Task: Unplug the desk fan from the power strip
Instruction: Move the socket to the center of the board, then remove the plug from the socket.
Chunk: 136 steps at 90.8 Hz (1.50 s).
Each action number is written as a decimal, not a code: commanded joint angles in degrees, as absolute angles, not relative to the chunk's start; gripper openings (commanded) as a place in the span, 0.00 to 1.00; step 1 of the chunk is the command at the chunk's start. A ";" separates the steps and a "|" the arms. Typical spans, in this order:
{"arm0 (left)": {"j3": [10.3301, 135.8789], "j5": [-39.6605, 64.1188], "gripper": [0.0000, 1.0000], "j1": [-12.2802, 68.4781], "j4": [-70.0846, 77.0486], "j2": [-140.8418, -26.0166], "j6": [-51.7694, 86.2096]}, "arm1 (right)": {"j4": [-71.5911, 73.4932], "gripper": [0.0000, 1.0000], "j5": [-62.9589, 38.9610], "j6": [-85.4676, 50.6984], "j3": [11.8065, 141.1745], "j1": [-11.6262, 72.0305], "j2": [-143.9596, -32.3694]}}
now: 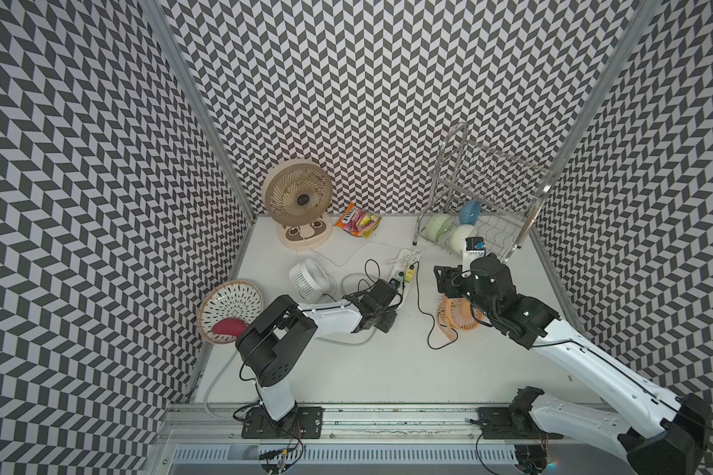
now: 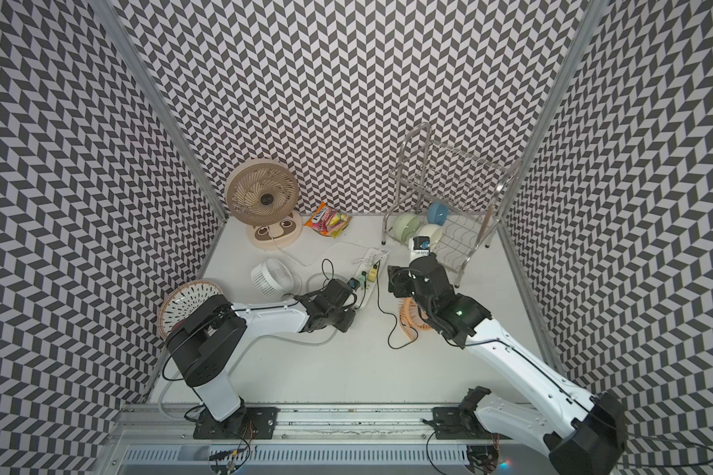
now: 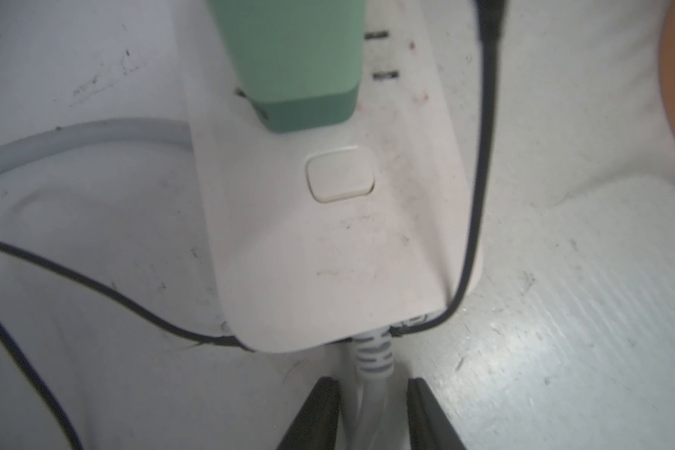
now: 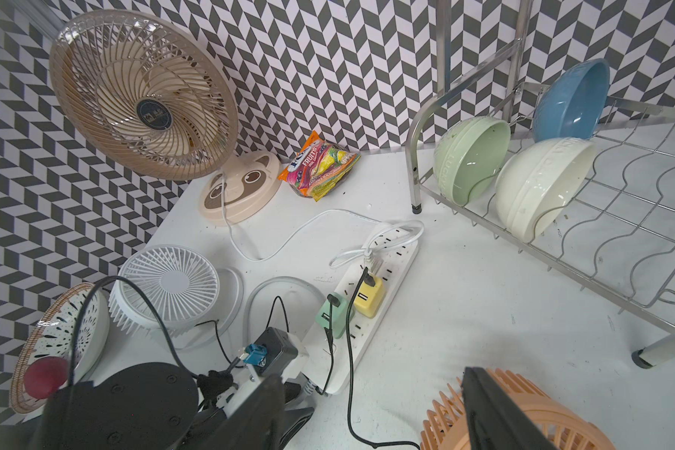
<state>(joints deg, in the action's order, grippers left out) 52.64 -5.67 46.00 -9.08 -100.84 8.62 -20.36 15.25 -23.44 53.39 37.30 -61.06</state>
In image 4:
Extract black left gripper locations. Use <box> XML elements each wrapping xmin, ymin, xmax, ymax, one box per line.
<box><xmin>177</xmin><ymin>384</ymin><xmax>315</xmax><ymax>449</ymax></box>

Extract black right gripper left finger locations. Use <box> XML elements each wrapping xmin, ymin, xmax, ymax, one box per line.
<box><xmin>193</xmin><ymin>375</ymin><xmax>285</xmax><ymax>449</ymax></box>

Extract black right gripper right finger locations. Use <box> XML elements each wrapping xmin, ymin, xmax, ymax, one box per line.
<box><xmin>461</xmin><ymin>367</ymin><xmax>555</xmax><ymax>450</ymax></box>

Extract green usb charger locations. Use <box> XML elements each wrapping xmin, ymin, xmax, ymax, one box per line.
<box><xmin>315</xmin><ymin>292</ymin><xmax>354</xmax><ymax>342</ymax></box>

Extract yellow usb charger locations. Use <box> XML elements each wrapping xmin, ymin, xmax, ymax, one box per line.
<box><xmin>354</xmin><ymin>274</ymin><xmax>386</xmax><ymax>319</ymax></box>

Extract white fan power cord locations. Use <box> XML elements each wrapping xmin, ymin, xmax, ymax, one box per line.
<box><xmin>220</xmin><ymin>173</ymin><xmax>426</xmax><ymax>270</ymax></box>

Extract white power strip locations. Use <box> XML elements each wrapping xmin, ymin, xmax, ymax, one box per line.
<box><xmin>303</xmin><ymin>220</ymin><xmax>424</xmax><ymax>395</ymax></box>

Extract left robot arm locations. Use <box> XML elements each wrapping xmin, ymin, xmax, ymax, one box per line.
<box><xmin>0</xmin><ymin>362</ymin><xmax>315</xmax><ymax>449</ymax></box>

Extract small white fan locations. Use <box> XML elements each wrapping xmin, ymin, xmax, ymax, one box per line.
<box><xmin>119</xmin><ymin>245</ymin><xmax>244</xmax><ymax>351</ymax></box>

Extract beige raccoon desk fan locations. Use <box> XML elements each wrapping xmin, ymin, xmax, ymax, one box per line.
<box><xmin>50</xmin><ymin>9</ymin><xmax>281</xmax><ymax>226</ymax></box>

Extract red ball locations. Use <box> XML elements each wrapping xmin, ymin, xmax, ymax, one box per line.
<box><xmin>24</xmin><ymin>356</ymin><xmax>69</xmax><ymax>399</ymax></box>

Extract cream ceramic bowl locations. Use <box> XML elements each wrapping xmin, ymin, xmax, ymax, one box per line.
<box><xmin>495</xmin><ymin>138</ymin><xmax>598</xmax><ymax>243</ymax></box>

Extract steel dish rack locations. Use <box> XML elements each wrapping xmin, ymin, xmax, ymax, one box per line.
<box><xmin>405</xmin><ymin>1</ymin><xmax>675</xmax><ymax>369</ymax></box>

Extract colourful candy bag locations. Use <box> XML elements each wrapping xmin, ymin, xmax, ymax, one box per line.
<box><xmin>277</xmin><ymin>130</ymin><xmax>361</xmax><ymax>202</ymax></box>

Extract green ceramic bowl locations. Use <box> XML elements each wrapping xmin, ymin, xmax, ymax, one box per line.
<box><xmin>433</xmin><ymin>116</ymin><xmax>511</xmax><ymax>206</ymax></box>

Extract blue ceramic bowl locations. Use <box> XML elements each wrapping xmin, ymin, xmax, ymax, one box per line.
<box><xmin>532</xmin><ymin>58</ymin><xmax>611</xmax><ymax>143</ymax></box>

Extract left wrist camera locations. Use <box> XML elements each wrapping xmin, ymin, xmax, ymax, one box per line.
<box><xmin>224</xmin><ymin>327</ymin><xmax>311</xmax><ymax>417</ymax></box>

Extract thin black usb cable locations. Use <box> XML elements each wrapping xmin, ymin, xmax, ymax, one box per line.
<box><xmin>193</xmin><ymin>295</ymin><xmax>291</xmax><ymax>367</ymax></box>

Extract black usb cable of yellow charger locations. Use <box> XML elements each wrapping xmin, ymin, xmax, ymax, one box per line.
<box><xmin>344</xmin><ymin>266</ymin><xmax>423</xmax><ymax>450</ymax></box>

